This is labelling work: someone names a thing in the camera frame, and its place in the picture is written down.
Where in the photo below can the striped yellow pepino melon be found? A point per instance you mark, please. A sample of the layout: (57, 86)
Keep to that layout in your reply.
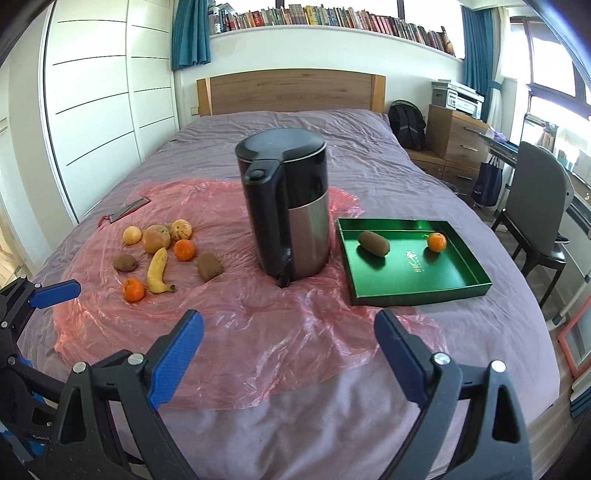
(181, 229)

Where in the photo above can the orange picture frame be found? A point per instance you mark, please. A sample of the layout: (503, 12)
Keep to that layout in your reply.
(572, 344)

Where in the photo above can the black backpack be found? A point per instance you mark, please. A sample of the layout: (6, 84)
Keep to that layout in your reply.
(406, 124)

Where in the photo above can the white printer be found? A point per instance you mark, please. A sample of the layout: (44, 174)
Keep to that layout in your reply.
(459, 99)

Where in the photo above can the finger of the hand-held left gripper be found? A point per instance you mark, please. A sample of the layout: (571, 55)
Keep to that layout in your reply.
(53, 293)

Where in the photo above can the wooden headboard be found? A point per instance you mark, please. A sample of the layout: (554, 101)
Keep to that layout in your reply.
(291, 90)

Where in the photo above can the orange tangerine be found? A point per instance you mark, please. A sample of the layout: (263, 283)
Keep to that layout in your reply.
(184, 249)
(134, 290)
(436, 242)

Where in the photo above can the glass desk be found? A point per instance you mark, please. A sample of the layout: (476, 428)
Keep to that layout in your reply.
(501, 147)

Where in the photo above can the black and silver kettle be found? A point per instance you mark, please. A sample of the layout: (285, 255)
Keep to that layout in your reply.
(286, 184)

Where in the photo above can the brown kiwi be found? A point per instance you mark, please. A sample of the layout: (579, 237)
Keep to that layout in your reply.
(210, 266)
(374, 242)
(124, 262)

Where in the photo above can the green tray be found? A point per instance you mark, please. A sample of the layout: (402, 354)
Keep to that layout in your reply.
(415, 277)

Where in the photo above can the teal curtain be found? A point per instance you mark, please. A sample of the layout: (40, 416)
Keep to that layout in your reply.
(191, 32)
(478, 50)

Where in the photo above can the yellow banana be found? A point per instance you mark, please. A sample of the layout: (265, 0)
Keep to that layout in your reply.
(158, 272)

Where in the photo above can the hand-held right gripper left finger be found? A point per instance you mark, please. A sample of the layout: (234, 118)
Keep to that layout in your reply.
(178, 355)

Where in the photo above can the grey chair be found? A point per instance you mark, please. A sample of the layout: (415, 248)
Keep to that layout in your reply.
(535, 184)

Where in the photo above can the wooden dresser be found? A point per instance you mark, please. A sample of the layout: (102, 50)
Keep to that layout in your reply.
(457, 138)

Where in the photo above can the window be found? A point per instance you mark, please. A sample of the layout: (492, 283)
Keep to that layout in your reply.
(549, 69)

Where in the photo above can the pink plastic sheet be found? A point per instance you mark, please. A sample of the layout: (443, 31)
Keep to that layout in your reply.
(258, 332)

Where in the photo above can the red-edged flat tool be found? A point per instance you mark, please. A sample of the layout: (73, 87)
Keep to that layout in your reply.
(127, 210)

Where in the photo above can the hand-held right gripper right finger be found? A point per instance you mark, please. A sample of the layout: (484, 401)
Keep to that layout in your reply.
(397, 350)

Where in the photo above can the small round yellow fruit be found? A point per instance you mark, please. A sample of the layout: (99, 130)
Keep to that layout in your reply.
(131, 234)

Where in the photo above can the white wardrobe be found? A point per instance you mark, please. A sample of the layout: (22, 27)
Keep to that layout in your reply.
(111, 92)

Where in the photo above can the dark blue bag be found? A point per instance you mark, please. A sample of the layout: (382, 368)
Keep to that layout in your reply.
(487, 182)

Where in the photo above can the row of books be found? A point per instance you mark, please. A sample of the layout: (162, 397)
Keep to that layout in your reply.
(332, 18)

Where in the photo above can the large reddish green apple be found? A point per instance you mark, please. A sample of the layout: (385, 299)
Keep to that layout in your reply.
(156, 238)

